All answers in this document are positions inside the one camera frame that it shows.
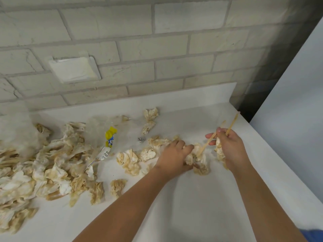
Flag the person's left hand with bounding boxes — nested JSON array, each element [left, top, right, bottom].
[[155, 139, 195, 175]]

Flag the person's right hand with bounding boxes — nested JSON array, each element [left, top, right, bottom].
[[205, 128, 249, 173]]

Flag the long wooden chopstick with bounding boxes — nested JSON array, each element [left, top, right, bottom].
[[225, 112, 241, 136], [196, 120, 226, 157]]

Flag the small stained napkin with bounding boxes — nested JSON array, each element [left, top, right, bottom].
[[214, 138, 229, 171]]

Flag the stained paper napkin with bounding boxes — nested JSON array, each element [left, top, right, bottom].
[[185, 143, 210, 176]]

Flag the person's right forearm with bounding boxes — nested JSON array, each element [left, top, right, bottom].
[[231, 161, 308, 242]]

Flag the person's left forearm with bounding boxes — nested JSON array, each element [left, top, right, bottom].
[[73, 164, 188, 242]]

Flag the scattered crumpled napkin lumps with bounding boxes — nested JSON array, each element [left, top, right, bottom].
[[110, 107, 180, 199]]

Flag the clear plastic bag yellow label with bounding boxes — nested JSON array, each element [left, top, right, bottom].
[[85, 115, 132, 163]]

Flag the white cabinet side panel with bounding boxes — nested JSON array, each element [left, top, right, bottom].
[[248, 16, 323, 236]]

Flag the pile of crumpled stained napkins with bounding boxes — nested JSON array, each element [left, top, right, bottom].
[[0, 121, 105, 235]]

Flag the blue clothing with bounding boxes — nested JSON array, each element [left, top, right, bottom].
[[300, 229, 323, 242]]

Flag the translucent white plastic bag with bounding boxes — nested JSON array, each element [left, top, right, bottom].
[[0, 108, 41, 160]]

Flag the bundle of wooden chopsticks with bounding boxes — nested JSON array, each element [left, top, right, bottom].
[[0, 148, 20, 170]]

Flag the white wall cover plate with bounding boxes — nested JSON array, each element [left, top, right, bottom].
[[48, 55, 102, 84]]

